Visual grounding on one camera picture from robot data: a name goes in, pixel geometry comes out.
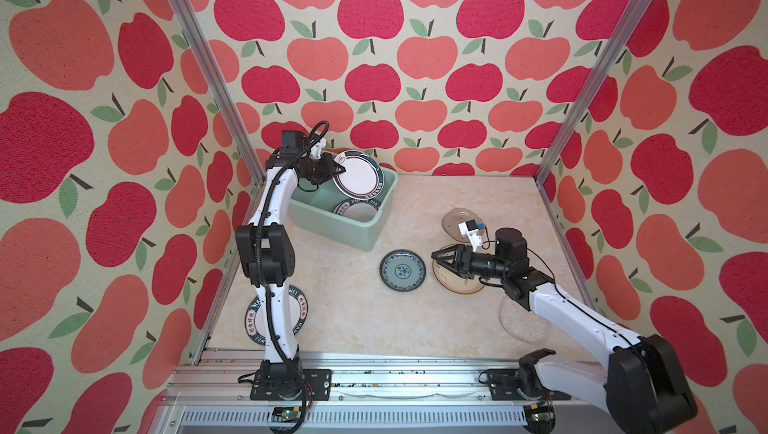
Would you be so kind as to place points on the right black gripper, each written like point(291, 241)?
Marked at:
point(452, 255)

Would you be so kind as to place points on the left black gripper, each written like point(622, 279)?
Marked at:
point(327, 163)

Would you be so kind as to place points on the cream plate with plant drawing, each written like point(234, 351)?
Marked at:
point(466, 287)

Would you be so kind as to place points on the white plate dark green rim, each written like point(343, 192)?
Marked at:
point(361, 178)

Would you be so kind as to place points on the white plate red-green lettered rim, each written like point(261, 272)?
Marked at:
point(358, 209)

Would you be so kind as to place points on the teal patterned small plate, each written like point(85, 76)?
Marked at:
point(402, 270)

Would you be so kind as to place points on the white plate lettered rim front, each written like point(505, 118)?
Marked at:
point(254, 319)

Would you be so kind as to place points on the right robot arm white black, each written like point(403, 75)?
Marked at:
point(637, 380)

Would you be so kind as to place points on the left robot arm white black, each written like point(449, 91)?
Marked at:
point(265, 251)

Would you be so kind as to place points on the mint green plastic bin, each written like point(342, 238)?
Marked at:
point(313, 211)

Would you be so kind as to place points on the brown speckled square plate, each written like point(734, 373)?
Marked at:
point(450, 223)

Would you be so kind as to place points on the clear glass textured plate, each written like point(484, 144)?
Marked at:
point(523, 325)

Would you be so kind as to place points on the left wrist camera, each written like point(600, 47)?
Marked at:
point(316, 150)

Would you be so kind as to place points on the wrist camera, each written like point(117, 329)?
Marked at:
point(473, 232)
point(316, 150)

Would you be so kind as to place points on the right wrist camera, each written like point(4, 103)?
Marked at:
point(473, 232)

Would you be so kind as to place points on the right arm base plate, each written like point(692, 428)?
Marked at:
point(517, 385)

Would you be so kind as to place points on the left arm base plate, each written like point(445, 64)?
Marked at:
point(279, 383)

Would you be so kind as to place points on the left aluminium corner post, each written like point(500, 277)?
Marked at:
point(207, 62)

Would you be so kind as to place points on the aluminium corner post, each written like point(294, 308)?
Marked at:
point(615, 45)
point(207, 62)

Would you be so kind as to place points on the aluminium front rail frame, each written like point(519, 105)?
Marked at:
point(369, 394)

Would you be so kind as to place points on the right aluminium corner post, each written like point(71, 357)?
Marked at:
point(615, 45)

